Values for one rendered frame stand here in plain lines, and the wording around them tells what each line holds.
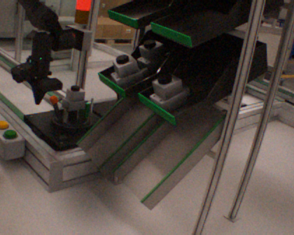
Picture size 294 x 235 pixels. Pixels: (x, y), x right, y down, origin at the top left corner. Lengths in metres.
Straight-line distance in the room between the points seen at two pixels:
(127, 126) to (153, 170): 0.16
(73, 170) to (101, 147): 0.13
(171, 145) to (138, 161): 0.09
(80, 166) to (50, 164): 0.11
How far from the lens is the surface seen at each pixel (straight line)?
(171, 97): 0.77
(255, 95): 2.15
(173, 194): 1.14
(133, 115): 0.99
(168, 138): 0.91
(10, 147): 1.11
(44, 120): 1.22
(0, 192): 1.06
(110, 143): 0.97
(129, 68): 0.85
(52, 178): 1.04
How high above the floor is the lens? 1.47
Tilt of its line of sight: 22 degrees down
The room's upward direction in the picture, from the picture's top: 10 degrees clockwise
